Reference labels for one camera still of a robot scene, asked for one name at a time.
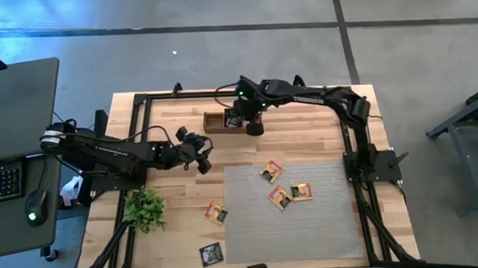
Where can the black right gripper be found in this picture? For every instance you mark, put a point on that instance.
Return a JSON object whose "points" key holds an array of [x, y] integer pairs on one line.
{"points": [[251, 109]]}

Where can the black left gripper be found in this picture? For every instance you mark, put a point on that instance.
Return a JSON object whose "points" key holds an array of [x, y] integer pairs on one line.
{"points": [[185, 150]]}

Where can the black foil tea packet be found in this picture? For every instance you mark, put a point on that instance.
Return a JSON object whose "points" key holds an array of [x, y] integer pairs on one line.
{"points": [[233, 118], [211, 254]]}

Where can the red orange foil tea packet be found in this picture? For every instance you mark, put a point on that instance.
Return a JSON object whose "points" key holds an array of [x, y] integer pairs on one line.
{"points": [[216, 213], [301, 191], [280, 197], [271, 171]]}

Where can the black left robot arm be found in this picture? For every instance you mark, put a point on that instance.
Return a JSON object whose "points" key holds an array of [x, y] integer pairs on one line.
{"points": [[110, 149]]}

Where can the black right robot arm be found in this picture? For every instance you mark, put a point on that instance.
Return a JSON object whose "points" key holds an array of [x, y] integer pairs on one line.
{"points": [[314, 98]]}

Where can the wooden compartment tray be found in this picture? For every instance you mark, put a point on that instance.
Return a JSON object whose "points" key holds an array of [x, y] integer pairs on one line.
{"points": [[214, 123]]}

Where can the green artificial plant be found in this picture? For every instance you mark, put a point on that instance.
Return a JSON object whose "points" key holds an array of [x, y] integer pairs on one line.
{"points": [[144, 211]]}

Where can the black floor tape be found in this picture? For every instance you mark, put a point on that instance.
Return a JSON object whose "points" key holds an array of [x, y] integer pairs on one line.
{"points": [[343, 32], [178, 30]]}

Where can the grey woven placemat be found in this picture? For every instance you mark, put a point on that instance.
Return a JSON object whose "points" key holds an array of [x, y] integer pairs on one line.
{"points": [[308, 228]]}

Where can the black base lever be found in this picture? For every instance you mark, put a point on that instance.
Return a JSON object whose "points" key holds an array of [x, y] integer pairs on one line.
{"points": [[399, 159]]}

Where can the black computer mouse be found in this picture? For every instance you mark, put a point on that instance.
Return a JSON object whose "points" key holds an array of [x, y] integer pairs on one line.
{"points": [[36, 207]]}

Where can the black desk caster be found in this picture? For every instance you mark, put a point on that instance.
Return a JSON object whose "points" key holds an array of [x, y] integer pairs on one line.
{"points": [[50, 254]]}

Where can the grey desk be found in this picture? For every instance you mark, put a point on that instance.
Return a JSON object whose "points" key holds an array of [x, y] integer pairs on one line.
{"points": [[16, 111]]}

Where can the black keyboard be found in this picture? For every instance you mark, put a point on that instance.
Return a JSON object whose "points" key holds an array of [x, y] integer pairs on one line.
{"points": [[0, 182]]}

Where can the blue grey metal cart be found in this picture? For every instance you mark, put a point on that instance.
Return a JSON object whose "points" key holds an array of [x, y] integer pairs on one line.
{"points": [[464, 168]]}

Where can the black aluminium table frame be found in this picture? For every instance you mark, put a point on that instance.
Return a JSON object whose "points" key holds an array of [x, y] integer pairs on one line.
{"points": [[189, 95]]}

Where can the black frame clamp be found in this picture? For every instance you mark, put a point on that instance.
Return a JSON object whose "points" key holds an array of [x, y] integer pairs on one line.
{"points": [[176, 88], [299, 81]]}

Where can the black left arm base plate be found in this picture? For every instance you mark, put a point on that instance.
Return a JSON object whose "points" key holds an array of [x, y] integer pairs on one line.
{"points": [[104, 184]]}

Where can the black upright post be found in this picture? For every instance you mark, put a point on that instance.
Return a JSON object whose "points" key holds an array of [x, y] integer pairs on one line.
{"points": [[100, 122]]}

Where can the white plastic bracket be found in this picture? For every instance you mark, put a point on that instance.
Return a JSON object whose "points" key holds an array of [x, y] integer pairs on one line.
{"points": [[70, 194]]}

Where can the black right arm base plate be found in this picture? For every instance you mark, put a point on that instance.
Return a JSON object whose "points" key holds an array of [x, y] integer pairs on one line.
{"points": [[386, 166]]}

